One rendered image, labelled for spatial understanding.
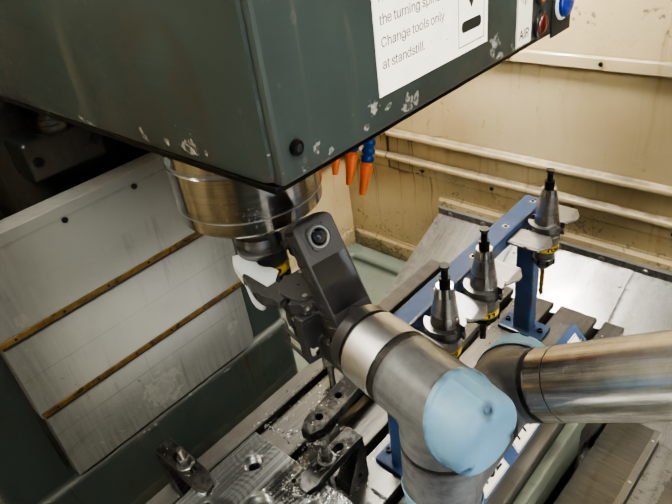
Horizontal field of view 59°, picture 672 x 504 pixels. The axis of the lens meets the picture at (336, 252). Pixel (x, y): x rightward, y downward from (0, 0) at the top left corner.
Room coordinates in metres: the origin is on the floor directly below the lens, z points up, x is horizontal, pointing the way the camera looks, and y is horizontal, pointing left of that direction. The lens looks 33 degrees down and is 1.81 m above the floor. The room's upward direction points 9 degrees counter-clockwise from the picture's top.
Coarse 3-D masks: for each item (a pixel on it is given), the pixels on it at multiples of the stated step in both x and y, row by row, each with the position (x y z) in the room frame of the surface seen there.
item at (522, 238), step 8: (520, 232) 0.88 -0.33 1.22; (528, 232) 0.87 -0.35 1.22; (512, 240) 0.86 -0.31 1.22; (520, 240) 0.85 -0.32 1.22; (528, 240) 0.85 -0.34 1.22; (536, 240) 0.84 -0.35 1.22; (544, 240) 0.84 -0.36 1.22; (528, 248) 0.83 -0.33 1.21; (536, 248) 0.82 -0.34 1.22; (544, 248) 0.82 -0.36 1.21
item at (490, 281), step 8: (480, 256) 0.73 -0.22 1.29; (488, 256) 0.72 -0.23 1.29; (472, 264) 0.74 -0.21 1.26; (480, 264) 0.72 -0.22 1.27; (488, 264) 0.72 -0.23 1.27; (472, 272) 0.73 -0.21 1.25; (480, 272) 0.72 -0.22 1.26; (488, 272) 0.72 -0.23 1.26; (496, 272) 0.73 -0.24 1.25; (472, 280) 0.73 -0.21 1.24; (480, 280) 0.72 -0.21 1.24; (488, 280) 0.72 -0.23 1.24; (496, 280) 0.72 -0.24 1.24; (480, 288) 0.72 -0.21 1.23; (488, 288) 0.71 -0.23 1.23
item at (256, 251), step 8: (280, 232) 0.57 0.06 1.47; (240, 240) 0.56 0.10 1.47; (248, 240) 0.56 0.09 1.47; (256, 240) 0.56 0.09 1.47; (264, 240) 0.56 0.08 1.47; (272, 240) 0.57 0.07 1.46; (280, 240) 0.57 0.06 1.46; (240, 248) 0.57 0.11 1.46; (248, 248) 0.56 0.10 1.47; (256, 248) 0.55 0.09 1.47; (264, 248) 0.55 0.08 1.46; (272, 248) 0.57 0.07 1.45; (280, 248) 0.57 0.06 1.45; (240, 256) 0.57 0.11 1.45; (248, 256) 0.56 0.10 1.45; (256, 256) 0.56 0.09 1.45; (264, 256) 0.55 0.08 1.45; (272, 256) 0.56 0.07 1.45
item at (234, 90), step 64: (0, 0) 0.60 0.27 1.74; (64, 0) 0.50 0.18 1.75; (128, 0) 0.43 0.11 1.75; (192, 0) 0.38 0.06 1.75; (256, 0) 0.36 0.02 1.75; (320, 0) 0.39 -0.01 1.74; (512, 0) 0.57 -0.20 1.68; (0, 64) 0.65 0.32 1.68; (64, 64) 0.54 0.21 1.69; (128, 64) 0.45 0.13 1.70; (192, 64) 0.39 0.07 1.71; (256, 64) 0.36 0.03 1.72; (320, 64) 0.39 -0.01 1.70; (448, 64) 0.49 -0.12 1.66; (128, 128) 0.48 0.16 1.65; (192, 128) 0.41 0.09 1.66; (256, 128) 0.36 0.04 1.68; (320, 128) 0.38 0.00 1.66; (384, 128) 0.44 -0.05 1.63
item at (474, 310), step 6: (456, 294) 0.73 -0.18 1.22; (462, 294) 0.73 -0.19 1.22; (462, 300) 0.71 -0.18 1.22; (468, 300) 0.71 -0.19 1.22; (474, 300) 0.71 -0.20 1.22; (462, 306) 0.70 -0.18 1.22; (468, 306) 0.70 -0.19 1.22; (474, 306) 0.69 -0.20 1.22; (480, 306) 0.69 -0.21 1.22; (486, 306) 0.69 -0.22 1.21; (462, 312) 0.68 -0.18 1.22; (468, 312) 0.68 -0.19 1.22; (474, 312) 0.68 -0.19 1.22; (480, 312) 0.68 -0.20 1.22; (486, 312) 0.68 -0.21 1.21; (468, 318) 0.67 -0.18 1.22; (474, 318) 0.67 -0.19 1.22; (480, 318) 0.67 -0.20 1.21
